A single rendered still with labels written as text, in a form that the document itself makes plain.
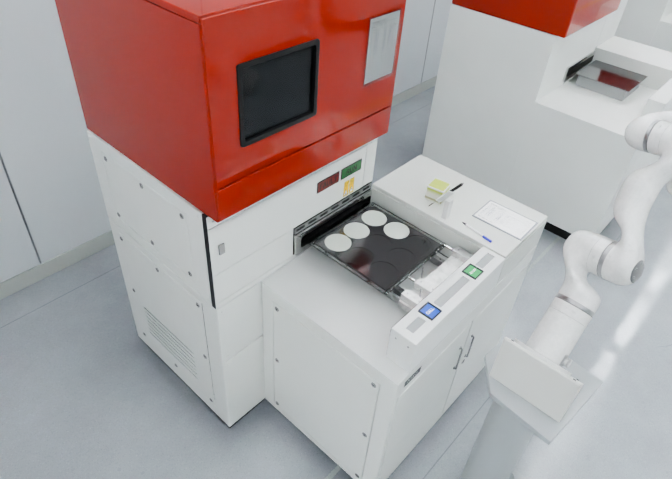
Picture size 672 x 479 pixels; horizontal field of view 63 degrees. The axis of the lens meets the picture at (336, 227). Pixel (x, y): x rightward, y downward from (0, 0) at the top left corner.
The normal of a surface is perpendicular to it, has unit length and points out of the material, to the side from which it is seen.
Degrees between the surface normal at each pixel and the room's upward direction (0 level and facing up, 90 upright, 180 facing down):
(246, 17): 90
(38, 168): 90
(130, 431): 0
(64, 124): 90
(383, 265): 0
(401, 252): 0
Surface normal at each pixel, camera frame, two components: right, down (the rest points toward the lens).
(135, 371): 0.07, -0.77
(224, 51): 0.74, 0.46
